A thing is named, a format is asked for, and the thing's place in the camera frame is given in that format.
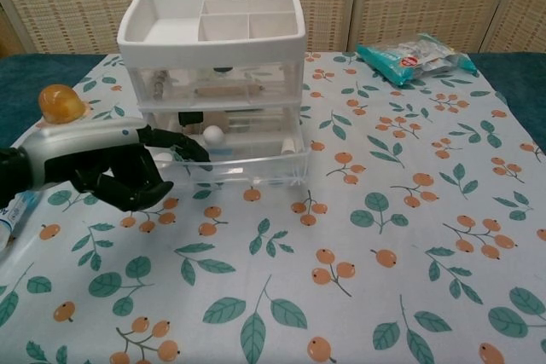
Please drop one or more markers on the brown wooden stick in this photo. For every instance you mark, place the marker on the brown wooden stick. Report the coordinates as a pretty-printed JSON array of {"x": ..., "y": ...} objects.
[{"x": 226, "y": 92}]

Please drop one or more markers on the bamboo folding screen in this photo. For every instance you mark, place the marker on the bamboo folding screen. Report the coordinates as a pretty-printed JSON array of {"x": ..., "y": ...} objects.
[{"x": 426, "y": 1}]

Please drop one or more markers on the white drawer organizer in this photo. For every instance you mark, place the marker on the white drawer organizer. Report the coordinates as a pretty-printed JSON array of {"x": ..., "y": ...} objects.
[{"x": 170, "y": 46}]

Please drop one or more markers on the small black clip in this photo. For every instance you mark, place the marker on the small black clip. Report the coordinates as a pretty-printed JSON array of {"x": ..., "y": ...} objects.
[{"x": 190, "y": 119}]

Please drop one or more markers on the dark round cap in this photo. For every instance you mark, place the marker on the dark round cap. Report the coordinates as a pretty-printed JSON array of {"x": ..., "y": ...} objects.
[{"x": 222, "y": 69}]

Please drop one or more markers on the floral print tablecloth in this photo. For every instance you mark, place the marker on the floral print tablecloth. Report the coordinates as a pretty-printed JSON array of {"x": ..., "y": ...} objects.
[{"x": 341, "y": 232}]

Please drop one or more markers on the teal snack bag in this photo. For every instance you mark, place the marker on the teal snack bag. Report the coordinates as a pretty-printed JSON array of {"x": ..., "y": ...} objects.
[{"x": 409, "y": 61}]

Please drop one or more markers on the amber jelly cup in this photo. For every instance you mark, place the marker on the amber jelly cup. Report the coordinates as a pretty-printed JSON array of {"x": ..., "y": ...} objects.
[{"x": 59, "y": 104}]

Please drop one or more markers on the small white cylinder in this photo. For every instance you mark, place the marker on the small white cylinder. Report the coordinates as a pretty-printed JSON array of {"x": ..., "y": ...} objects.
[{"x": 288, "y": 147}]

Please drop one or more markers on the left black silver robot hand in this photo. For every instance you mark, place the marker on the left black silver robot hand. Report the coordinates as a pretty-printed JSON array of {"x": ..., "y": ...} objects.
[{"x": 85, "y": 146}]

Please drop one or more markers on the clear water bottle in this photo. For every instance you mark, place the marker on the clear water bottle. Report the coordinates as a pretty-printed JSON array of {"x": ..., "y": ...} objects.
[{"x": 17, "y": 215}]

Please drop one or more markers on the small white ball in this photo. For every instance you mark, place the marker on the small white ball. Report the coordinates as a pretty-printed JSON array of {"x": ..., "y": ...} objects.
[{"x": 213, "y": 134}]

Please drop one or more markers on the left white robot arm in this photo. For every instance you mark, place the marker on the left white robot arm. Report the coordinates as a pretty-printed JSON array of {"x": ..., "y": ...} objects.
[{"x": 9, "y": 176}]

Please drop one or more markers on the clear plastic drawer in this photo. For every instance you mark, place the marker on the clear plastic drawer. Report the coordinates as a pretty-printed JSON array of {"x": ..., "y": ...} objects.
[
  {"x": 256, "y": 170},
  {"x": 256, "y": 119},
  {"x": 273, "y": 80}
]

